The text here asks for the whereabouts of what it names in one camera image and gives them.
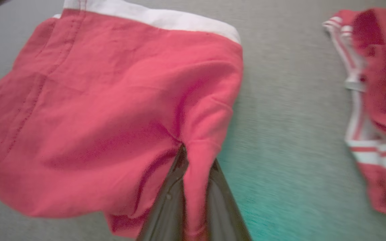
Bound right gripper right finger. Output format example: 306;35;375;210
206;159;252;241

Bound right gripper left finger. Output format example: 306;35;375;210
135;144;189;241

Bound red shorts with white stripe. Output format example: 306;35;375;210
0;0;244;241

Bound red jersey with white trim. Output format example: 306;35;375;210
322;3;386;215

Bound grey fabric sofa seat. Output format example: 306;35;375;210
0;0;386;241

